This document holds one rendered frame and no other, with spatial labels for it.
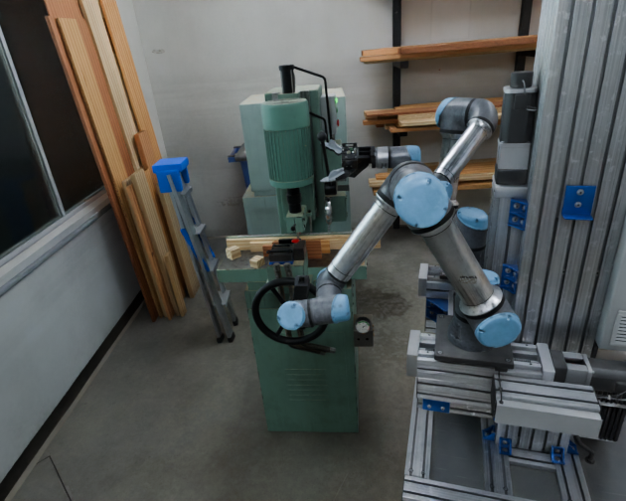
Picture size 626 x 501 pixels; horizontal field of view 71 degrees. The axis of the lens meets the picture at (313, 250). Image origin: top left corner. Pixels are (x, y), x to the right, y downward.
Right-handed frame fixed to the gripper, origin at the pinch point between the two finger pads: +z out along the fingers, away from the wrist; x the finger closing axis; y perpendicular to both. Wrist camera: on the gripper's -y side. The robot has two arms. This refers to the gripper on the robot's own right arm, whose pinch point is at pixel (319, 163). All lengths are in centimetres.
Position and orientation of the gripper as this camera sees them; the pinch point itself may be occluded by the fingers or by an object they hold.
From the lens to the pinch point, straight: 161.9
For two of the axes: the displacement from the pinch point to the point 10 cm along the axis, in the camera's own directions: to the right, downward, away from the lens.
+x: -0.2, 9.6, -3.0
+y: -1.2, -3.0, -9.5
